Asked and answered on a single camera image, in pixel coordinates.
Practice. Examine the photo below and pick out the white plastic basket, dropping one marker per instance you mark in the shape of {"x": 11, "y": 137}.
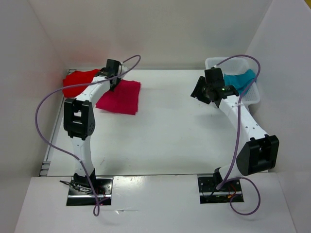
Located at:
{"x": 240, "y": 72}

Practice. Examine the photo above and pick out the red t-shirt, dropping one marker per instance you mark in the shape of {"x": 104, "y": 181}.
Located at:
{"x": 77, "y": 77}

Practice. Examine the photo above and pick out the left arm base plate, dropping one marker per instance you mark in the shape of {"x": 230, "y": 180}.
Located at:
{"x": 83, "y": 196}

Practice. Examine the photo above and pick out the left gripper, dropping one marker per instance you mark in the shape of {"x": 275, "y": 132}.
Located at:
{"x": 118, "y": 79}

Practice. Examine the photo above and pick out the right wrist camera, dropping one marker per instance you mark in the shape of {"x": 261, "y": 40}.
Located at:
{"x": 214, "y": 77}

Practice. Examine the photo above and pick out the teal t-shirt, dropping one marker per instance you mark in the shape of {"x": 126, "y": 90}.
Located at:
{"x": 241, "y": 81}

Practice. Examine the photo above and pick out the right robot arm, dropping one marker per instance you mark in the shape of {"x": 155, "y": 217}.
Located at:
{"x": 255, "y": 150}

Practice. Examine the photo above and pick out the pink t-shirt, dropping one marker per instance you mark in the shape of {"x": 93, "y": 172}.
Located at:
{"x": 122, "y": 100}

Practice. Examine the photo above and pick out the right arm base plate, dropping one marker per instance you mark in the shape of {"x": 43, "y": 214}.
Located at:
{"x": 209, "y": 194}

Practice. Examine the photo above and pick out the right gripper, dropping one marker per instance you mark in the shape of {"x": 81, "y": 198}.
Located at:
{"x": 196, "y": 91}

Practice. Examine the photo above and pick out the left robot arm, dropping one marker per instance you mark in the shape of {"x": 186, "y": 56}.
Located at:
{"x": 79, "y": 121}

